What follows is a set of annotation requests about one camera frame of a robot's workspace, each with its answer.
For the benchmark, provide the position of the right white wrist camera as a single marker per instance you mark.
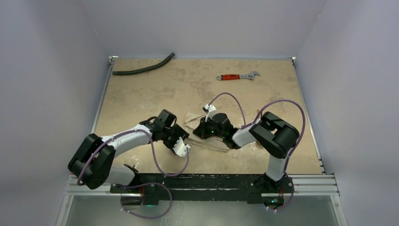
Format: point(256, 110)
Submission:
point(210, 111)

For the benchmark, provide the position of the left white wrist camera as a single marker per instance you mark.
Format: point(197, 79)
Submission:
point(181, 149)

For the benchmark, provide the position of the left aluminium side rail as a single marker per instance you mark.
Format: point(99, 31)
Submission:
point(112, 60)

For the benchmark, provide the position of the black foam tube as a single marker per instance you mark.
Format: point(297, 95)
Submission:
point(146, 69)

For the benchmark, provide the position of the red handled adjustable wrench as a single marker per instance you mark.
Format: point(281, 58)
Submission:
point(228, 77)

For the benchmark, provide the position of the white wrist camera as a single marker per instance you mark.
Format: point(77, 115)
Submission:
point(181, 149)
point(210, 111)

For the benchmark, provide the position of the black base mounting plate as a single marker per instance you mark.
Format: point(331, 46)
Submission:
point(249, 188)

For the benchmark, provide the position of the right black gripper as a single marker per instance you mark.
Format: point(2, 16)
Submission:
point(203, 131)

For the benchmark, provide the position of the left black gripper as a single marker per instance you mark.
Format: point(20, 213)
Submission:
point(179, 133)

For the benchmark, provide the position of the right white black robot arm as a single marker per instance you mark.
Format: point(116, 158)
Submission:
point(275, 135)

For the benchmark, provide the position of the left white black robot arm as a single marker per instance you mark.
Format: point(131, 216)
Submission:
point(92, 163)

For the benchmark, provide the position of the right aluminium side rail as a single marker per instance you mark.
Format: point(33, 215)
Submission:
point(308, 101)

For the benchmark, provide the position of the aluminium side rail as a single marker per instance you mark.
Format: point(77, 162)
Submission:
point(112, 60)
point(308, 101)

